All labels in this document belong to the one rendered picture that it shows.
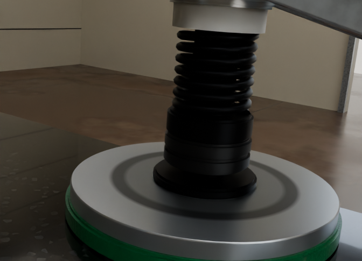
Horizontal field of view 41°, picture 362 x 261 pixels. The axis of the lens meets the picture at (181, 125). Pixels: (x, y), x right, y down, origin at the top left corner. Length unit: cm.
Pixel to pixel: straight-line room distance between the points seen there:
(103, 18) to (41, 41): 87
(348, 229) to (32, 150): 33
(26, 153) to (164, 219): 24
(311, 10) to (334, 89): 496
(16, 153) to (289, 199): 29
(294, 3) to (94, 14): 659
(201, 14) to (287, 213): 15
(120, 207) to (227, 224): 7
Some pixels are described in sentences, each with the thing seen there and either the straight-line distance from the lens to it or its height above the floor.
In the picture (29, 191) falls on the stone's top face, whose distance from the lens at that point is 44.
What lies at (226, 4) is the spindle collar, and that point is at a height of 99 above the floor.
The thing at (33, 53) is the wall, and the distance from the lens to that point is 651.
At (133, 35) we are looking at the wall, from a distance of 644.
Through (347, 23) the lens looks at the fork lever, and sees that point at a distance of 32.
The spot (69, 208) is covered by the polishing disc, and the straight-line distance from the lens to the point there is 37.
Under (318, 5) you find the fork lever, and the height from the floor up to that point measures 99.
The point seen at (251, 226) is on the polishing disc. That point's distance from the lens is 33.
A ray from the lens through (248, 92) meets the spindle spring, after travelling 37.
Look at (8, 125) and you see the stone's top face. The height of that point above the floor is 82.
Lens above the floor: 99
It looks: 14 degrees down
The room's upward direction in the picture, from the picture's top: 4 degrees clockwise
